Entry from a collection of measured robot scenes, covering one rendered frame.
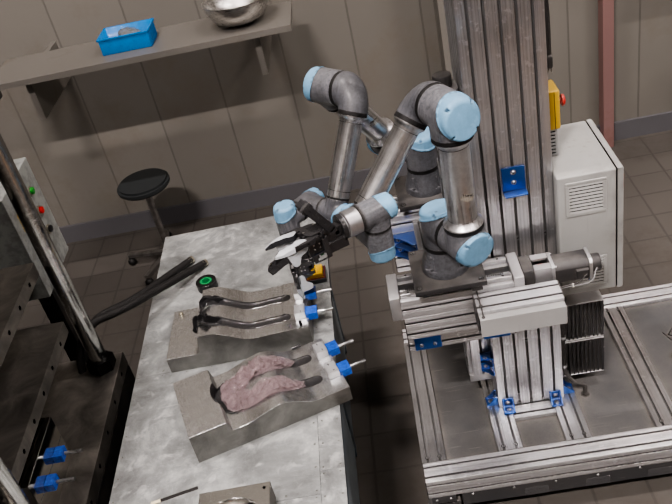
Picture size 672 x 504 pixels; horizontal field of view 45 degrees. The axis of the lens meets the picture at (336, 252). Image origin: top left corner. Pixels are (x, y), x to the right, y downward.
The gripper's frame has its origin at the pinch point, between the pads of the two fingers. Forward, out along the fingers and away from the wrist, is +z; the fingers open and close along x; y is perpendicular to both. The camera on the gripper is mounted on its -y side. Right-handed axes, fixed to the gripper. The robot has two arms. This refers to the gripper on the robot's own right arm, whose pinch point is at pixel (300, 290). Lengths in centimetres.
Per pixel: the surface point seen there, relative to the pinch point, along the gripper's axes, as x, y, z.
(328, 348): -28.1, 7.8, 4.0
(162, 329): 7, -54, 11
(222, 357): -17.8, -29.3, 8.3
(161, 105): 219, -82, 12
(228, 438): -57, -24, 6
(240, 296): 4.7, -22.0, 1.1
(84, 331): -9, -74, -7
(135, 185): 172, -99, 36
